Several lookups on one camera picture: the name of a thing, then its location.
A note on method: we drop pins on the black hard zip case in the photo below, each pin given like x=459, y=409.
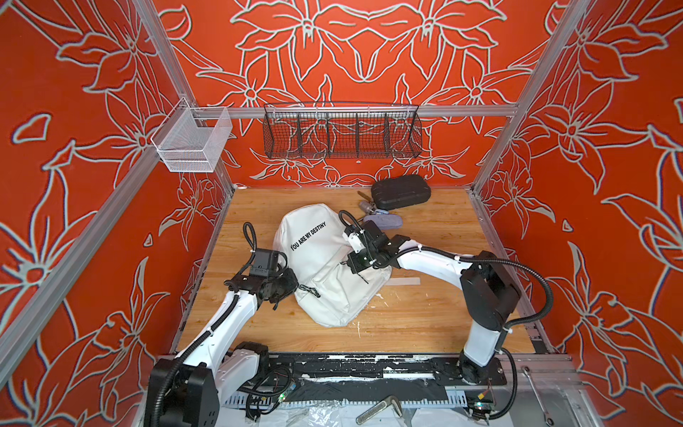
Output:
x=399, y=192

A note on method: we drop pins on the white canvas backpack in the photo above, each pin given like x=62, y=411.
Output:
x=312, y=238

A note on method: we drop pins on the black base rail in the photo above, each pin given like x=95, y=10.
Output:
x=443, y=368

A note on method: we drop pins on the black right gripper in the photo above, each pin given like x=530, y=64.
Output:
x=353, y=263

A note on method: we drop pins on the black wire wall basket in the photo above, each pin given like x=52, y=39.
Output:
x=320, y=130

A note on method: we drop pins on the grey angled metal bracket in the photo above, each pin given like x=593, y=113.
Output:
x=391, y=402

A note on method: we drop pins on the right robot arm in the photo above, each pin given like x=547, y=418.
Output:
x=490, y=293

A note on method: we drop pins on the grey fabric pouch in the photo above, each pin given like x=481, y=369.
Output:
x=385, y=221

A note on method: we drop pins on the silver wrench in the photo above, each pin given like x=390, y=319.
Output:
x=548, y=420

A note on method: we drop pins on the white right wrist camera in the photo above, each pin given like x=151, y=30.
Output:
x=355, y=238

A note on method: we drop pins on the silver metal tool with handle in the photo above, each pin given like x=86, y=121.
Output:
x=366, y=205

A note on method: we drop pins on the white wire wall basket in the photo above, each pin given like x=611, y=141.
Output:
x=191, y=139

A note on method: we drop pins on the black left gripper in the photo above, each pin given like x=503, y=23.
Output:
x=291, y=282

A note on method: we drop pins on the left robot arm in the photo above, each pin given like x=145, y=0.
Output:
x=190, y=388

